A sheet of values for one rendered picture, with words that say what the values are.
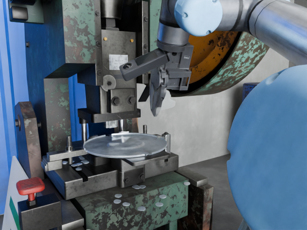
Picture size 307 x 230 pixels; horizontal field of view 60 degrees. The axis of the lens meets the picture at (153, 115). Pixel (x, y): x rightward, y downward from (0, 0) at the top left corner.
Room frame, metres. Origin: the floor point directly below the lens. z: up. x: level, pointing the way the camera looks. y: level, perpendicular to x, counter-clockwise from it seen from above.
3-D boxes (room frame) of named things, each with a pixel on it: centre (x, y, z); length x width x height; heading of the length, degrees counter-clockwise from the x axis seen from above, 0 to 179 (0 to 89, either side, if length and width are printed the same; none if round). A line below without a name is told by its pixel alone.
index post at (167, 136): (1.00, -0.05, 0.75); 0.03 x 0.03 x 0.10; 34
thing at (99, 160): (1.01, 0.17, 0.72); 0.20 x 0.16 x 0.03; 124
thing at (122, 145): (0.90, 0.10, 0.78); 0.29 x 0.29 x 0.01
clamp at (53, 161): (0.91, 0.31, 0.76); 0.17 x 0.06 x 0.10; 124
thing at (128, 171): (0.86, 0.07, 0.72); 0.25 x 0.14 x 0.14; 34
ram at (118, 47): (0.97, 0.14, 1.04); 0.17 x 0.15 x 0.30; 34
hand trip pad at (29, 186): (0.63, 0.31, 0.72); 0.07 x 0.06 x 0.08; 34
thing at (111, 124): (1.00, 0.16, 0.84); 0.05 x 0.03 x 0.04; 124
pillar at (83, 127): (1.01, 0.27, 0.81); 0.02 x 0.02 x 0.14
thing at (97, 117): (1.01, 0.17, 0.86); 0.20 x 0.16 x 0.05; 124
